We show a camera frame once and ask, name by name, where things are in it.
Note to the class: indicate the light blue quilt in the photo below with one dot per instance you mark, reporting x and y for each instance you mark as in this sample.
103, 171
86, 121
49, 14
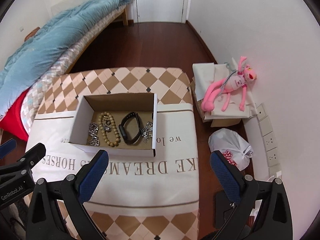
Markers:
50, 47

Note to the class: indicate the brown cardboard carton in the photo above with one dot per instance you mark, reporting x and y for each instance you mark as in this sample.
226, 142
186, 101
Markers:
225, 122

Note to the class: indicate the black fitness band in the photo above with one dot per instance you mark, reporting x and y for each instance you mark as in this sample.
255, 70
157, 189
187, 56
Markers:
123, 130

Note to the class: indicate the wooden bed frame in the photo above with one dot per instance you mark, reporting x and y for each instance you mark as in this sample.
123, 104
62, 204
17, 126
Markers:
125, 16

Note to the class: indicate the white door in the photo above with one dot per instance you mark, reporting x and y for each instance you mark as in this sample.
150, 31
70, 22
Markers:
161, 0

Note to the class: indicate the printed diamond pattern tablecloth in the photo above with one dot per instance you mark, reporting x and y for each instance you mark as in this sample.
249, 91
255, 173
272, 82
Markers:
140, 185

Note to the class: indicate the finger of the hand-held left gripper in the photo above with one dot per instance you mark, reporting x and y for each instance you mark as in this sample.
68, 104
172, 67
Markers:
7, 147
35, 155

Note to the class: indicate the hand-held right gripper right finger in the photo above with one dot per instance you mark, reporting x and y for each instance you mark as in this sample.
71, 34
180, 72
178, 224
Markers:
225, 177

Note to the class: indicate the white plastic bag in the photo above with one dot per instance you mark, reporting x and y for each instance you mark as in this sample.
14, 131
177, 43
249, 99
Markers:
225, 142

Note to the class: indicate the red blanket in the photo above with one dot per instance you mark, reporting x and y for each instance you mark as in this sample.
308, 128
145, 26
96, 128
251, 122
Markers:
12, 120

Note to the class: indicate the cardboard box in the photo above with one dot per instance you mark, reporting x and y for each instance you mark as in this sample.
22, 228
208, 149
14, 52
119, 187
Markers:
117, 150

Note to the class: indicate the pink plush toy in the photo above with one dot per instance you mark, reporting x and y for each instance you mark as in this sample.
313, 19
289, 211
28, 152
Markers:
225, 90

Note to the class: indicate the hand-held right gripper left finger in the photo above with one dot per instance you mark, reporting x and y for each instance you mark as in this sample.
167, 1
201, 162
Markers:
95, 175

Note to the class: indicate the white charger plug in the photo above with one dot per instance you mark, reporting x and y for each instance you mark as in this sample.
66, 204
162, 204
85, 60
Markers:
276, 174

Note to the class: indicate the small brown object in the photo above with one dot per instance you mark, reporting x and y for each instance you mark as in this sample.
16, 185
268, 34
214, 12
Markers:
32, 33

